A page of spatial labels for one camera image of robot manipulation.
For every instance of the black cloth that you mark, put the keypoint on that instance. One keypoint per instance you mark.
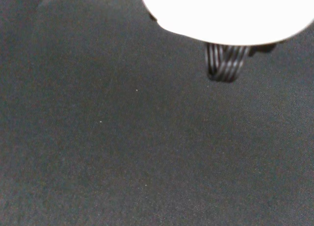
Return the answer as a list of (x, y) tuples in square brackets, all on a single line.
[(122, 150)]

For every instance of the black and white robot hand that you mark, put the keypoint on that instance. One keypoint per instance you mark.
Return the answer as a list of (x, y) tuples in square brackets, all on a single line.
[(225, 15)]

